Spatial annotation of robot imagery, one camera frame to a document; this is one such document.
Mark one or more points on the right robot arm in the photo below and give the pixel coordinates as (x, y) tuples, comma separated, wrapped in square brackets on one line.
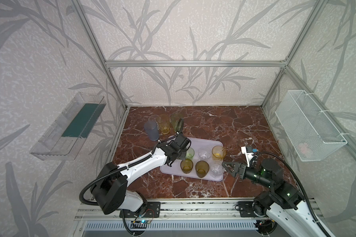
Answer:
[(282, 203)]

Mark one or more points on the small green cup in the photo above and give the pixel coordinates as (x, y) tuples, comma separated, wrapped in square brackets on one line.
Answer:
[(190, 154)]

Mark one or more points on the small yellow cup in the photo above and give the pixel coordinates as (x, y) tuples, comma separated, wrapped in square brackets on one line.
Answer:
[(218, 153)]

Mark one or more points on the clear plastic wall bin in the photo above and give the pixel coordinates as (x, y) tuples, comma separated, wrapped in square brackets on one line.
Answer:
[(64, 139)]

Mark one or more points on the clear faceted cup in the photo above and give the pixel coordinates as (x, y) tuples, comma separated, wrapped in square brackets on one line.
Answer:
[(182, 156)]

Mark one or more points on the tall yellow plastic cup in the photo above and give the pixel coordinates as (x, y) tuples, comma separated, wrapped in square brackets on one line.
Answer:
[(164, 124)]

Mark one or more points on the brown textured cup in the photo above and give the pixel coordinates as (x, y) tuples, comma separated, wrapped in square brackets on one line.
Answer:
[(202, 169), (186, 166)]

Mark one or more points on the small clear faceted glass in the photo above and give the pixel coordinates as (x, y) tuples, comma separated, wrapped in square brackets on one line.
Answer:
[(216, 170)]

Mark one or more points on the tall blue frosted cup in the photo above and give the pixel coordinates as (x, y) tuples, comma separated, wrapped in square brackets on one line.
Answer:
[(151, 130)]

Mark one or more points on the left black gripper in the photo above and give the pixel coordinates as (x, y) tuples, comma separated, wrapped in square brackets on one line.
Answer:
[(185, 149)]

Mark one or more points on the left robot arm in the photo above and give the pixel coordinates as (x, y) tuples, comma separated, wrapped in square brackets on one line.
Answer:
[(110, 191)]

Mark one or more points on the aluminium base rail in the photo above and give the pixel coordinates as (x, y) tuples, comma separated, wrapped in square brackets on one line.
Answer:
[(188, 209)]

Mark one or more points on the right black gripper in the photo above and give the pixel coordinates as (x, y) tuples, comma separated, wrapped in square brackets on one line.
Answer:
[(241, 169)]

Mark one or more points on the tall green plastic cup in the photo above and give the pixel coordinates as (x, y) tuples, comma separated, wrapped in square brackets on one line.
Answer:
[(176, 121)]

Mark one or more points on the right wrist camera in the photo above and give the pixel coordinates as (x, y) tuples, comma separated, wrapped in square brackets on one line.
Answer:
[(250, 155)]

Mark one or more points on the white wire basket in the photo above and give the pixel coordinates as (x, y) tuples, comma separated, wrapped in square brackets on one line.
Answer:
[(311, 132)]

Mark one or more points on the lavender plastic tray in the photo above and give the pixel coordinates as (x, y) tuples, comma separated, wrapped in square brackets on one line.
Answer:
[(196, 144)]

